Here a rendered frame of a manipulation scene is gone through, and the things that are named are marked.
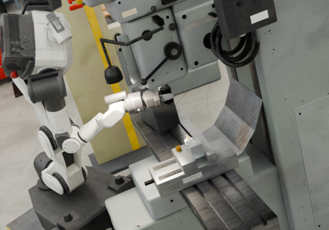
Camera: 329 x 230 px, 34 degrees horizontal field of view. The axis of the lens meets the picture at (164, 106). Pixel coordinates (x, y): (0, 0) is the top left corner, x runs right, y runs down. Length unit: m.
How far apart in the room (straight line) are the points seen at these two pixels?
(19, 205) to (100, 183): 1.35
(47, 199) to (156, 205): 0.99
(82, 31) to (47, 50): 1.65
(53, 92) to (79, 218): 0.85
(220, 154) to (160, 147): 0.40
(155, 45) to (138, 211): 0.80
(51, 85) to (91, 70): 1.81
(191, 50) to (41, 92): 0.64
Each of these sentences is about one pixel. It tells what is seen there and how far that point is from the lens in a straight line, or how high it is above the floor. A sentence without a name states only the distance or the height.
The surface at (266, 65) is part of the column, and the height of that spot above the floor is 1.30.
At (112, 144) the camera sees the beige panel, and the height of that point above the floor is 0.16.
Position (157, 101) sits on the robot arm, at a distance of 2.32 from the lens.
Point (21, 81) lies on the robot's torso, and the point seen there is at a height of 1.36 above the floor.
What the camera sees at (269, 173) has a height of 0.73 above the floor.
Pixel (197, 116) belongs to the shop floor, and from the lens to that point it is 4.71.
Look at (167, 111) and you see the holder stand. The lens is 2.63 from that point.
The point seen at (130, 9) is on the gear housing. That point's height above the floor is 1.68.
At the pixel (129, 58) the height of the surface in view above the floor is 1.45.
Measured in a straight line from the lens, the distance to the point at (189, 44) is 2.21.
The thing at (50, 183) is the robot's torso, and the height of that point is 0.69.
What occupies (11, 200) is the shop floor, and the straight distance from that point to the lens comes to 4.52.
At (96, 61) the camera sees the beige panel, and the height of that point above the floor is 0.86.
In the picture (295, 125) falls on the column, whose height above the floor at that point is 0.97.
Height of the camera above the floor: 2.25
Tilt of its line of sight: 27 degrees down
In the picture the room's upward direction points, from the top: 17 degrees counter-clockwise
